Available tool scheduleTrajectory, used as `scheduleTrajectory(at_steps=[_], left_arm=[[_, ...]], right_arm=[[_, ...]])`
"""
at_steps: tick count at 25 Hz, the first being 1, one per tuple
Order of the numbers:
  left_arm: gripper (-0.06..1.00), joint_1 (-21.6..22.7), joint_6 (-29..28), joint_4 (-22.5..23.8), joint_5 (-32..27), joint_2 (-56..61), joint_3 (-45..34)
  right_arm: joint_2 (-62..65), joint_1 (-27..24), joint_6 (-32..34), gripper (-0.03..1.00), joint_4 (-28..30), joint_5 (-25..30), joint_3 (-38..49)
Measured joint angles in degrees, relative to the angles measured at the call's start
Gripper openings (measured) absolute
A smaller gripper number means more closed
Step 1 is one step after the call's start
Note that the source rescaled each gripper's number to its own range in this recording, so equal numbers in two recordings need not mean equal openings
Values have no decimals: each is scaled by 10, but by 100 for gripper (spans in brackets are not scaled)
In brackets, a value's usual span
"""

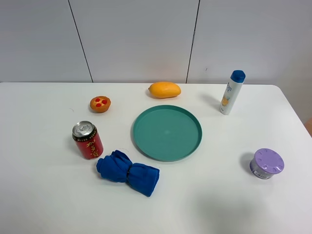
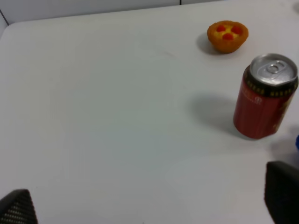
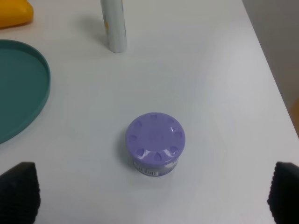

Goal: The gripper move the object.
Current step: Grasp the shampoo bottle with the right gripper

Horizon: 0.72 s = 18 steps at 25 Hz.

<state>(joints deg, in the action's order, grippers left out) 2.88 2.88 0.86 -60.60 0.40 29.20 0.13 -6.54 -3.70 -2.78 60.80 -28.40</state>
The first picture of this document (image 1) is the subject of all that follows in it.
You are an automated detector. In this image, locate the white shampoo bottle blue cap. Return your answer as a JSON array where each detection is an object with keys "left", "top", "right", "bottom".
[{"left": 220, "top": 70, "right": 246, "bottom": 115}]

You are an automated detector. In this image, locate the teal round plate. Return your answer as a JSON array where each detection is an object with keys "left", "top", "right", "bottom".
[{"left": 132, "top": 105, "right": 203, "bottom": 162}]

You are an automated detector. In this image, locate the yellow mango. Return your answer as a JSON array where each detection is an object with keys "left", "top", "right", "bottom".
[{"left": 148, "top": 82, "right": 181, "bottom": 98}]

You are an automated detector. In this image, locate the orange fruit tart toy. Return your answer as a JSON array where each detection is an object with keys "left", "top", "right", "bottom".
[{"left": 90, "top": 96, "right": 111, "bottom": 113}]

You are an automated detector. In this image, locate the blue rolled cloth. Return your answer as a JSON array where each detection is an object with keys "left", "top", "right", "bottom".
[{"left": 96, "top": 150, "right": 160, "bottom": 197}]

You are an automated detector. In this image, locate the red drink can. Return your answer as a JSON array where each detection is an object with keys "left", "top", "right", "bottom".
[{"left": 72, "top": 121, "right": 104, "bottom": 160}]

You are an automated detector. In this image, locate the purple lidded round container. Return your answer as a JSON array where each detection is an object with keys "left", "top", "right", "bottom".
[{"left": 250, "top": 148, "right": 285, "bottom": 179}]

